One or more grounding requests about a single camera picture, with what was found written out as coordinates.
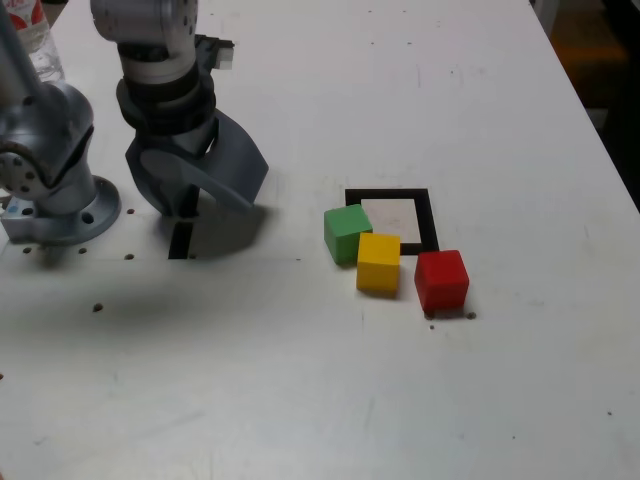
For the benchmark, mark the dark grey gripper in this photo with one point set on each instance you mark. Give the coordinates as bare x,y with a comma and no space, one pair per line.
190,140

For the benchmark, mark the green cube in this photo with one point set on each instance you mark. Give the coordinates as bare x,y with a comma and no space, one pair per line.
342,230

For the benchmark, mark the yellow cube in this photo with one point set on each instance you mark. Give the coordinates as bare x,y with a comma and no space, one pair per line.
377,265

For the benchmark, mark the red cube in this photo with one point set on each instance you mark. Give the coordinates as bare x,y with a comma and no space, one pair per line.
440,280

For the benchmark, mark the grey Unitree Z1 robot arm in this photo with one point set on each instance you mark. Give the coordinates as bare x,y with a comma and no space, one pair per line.
60,150

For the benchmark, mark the black tape square outline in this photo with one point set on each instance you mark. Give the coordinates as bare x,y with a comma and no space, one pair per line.
427,220

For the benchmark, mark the black tape strip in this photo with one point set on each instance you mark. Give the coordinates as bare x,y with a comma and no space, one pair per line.
180,240

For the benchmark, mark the clear plastic bottle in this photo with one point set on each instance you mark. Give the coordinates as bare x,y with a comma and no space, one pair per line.
42,47

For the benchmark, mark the orange background box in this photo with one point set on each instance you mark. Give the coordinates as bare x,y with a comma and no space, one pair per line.
590,45

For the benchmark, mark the small grey gripper camera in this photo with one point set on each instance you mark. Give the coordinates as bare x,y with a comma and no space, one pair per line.
220,50

